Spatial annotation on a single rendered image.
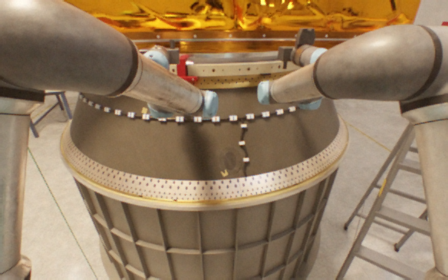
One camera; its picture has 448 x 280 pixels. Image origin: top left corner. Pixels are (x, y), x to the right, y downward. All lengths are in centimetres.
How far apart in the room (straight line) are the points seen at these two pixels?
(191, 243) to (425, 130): 112
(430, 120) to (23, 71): 55
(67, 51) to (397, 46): 42
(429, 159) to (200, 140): 79
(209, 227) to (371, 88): 98
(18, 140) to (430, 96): 60
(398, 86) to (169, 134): 85
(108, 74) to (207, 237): 104
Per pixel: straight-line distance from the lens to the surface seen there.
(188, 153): 101
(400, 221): 161
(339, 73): 40
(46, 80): 33
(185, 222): 117
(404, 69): 39
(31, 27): 32
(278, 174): 111
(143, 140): 109
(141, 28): 105
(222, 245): 131
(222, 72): 98
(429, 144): 46
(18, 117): 41
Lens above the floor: 189
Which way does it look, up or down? 30 degrees down
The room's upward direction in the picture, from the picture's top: straight up
